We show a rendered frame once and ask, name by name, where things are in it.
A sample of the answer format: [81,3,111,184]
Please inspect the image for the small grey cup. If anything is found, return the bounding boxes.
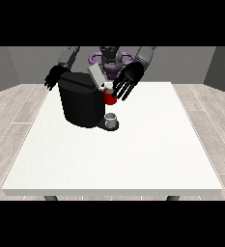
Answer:
[104,112,119,128]

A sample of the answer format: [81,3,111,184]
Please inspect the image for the grey robot trunk purple rings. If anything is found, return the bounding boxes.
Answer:
[88,46,135,80]

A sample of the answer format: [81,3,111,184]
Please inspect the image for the red pod holder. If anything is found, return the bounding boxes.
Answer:
[102,86,119,106]

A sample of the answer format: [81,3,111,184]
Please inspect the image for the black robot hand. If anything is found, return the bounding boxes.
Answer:
[43,65,70,92]
[111,61,146,102]

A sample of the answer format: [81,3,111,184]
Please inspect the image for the pale grey machine lid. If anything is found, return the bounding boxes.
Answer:
[87,63,108,88]

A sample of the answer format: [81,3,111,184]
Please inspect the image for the black coffee machine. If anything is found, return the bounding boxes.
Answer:
[57,71,120,131]

